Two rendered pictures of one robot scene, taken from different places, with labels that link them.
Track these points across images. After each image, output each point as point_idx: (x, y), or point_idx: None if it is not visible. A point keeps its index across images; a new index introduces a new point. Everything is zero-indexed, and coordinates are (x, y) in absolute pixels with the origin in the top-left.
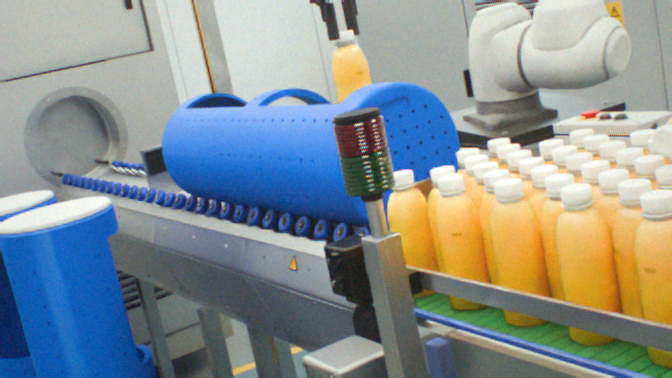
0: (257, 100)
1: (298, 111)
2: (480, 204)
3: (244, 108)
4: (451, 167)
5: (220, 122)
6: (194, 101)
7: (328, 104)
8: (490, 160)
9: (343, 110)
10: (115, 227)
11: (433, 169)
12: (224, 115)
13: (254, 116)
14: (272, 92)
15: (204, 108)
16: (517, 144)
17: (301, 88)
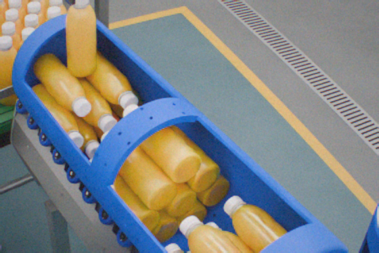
0: (179, 105)
1: (131, 52)
2: (46, 4)
3: (196, 113)
4: (49, 9)
5: (231, 140)
6: (303, 226)
7: (105, 31)
8: (13, 47)
9: (96, 20)
10: (369, 241)
11: (57, 10)
12: (227, 137)
13: (181, 95)
14: (162, 105)
15: (269, 180)
16: (2, 26)
17: (128, 113)
